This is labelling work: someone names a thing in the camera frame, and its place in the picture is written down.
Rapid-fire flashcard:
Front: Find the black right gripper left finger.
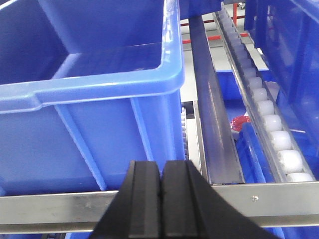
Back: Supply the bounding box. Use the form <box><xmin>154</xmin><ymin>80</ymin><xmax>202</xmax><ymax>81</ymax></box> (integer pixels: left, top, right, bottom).
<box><xmin>91</xmin><ymin>161</ymin><xmax>161</xmax><ymax>239</ymax></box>

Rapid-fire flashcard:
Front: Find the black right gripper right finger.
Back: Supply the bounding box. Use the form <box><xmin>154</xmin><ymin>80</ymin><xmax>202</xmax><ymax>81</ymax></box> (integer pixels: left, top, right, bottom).
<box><xmin>161</xmin><ymin>161</ymin><xmax>276</xmax><ymax>239</ymax></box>

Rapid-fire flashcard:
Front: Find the right blue crate on shelf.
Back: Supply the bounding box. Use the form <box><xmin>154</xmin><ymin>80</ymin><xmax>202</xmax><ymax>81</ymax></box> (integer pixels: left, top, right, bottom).
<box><xmin>0</xmin><ymin>0</ymin><xmax>185</xmax><ymax>196</ymax></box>

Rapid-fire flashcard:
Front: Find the lower blue bin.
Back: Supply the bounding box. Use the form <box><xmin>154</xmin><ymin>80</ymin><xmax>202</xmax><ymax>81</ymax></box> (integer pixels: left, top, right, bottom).
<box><xmin>217</xmin><ymin>70</ymin><xmax>275</xmax><ymax>183</ymax></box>

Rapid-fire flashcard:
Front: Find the red object in bin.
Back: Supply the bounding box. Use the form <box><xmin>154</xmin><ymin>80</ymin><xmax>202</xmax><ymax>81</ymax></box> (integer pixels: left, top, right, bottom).
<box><xmin>230</xmin><ymin>115</ymin><xmax>251</xmax><ymax>132</ymax></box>

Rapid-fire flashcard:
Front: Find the white roller conveyor track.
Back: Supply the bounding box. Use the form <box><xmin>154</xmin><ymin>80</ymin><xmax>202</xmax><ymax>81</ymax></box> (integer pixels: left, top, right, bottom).
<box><xmin>214</xmin><ymin>5</ymin><xmax>315</xmax><ymax>183</ymax></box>

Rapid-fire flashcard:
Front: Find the far right blue crate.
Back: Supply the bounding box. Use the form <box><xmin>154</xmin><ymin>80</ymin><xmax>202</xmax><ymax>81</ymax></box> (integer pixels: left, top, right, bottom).
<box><xmin>244</xmin><ymin>0</ymin><xmax>319</xmax><ymax>178</ymax></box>

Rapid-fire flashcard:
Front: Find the steel divider rail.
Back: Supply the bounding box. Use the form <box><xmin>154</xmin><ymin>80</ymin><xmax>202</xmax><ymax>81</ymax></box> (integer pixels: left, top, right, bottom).
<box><xmin>189</xmin><ymin>16</ymin><xmax>245</xmax><ymax>185</ymax></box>

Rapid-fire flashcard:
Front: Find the stainless steel shelf rail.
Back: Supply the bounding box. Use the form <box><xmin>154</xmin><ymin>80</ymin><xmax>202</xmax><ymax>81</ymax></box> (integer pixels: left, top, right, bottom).
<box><xmin>0</xmin><ymin>181</ymin><xmax>319</xmax><ymax>235</ymax></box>

